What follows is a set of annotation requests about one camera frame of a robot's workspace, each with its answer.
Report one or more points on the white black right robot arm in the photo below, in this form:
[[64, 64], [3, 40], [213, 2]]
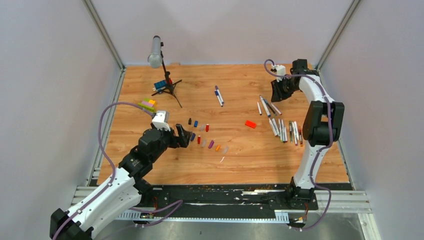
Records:
[[321, 127]]

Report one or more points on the light green cap marker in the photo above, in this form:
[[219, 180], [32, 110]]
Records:
[[281, 130]]

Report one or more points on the silver microphone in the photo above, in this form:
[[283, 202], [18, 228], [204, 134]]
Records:
[[155, 58]]

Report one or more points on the dark green grey marker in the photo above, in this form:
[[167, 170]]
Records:
[[290, 132]]

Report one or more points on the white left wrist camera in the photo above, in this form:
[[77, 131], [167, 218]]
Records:
[[160, 120]]

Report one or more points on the red cap marker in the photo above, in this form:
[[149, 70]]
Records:
[[276, 109]]

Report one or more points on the brown cap marker pen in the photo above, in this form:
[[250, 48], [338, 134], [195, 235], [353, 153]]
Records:
[[273, 127]]

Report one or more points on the dark blue pen cap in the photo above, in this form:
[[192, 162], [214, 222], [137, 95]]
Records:
[[192, 137]]

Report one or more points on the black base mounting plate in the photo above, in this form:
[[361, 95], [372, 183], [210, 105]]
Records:
[[227, 201]]

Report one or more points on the orange red eraser block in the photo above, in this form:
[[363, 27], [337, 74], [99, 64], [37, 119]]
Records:
[[250, 124]]

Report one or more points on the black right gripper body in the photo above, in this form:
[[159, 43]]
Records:
[[284, 89]]

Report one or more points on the green pink yellow block stack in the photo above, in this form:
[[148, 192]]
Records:
[[148, 104]]

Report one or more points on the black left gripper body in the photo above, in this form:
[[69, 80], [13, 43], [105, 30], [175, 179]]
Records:
[[179, 141]]

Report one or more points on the purple cap marker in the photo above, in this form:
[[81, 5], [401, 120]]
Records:
[[217, 88], [294, 133]]

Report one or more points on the black cap marker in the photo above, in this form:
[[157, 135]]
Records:
[[259, 108]]

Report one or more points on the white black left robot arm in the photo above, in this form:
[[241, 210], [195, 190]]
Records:
[[125, 188]]

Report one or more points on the purple pen cap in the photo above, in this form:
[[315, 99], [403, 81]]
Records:
[[211, 144]]

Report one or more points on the blue red toy truck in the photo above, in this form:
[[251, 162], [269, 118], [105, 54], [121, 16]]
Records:
[[162, 86]]

